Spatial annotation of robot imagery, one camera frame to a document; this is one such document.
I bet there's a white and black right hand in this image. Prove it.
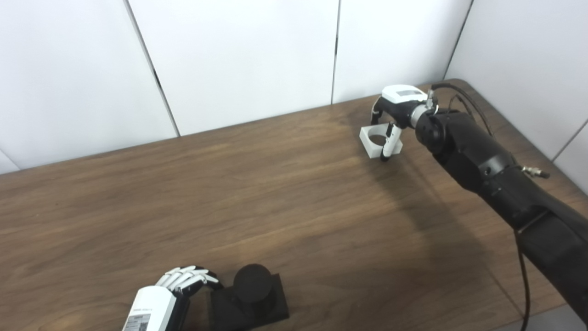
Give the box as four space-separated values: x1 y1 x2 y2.
370 85 435 163

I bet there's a white and black left hand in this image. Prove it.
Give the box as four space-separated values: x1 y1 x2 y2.
122 265 225 331

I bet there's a white square piece with hole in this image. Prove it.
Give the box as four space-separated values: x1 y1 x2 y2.
359 123 404 160

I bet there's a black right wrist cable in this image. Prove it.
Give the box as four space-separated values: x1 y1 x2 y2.
430 82 495 137

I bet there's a black peg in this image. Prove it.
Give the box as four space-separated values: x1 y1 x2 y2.
209 263 290 331

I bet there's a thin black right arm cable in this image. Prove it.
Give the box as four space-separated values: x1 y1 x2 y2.
514 230 531 331

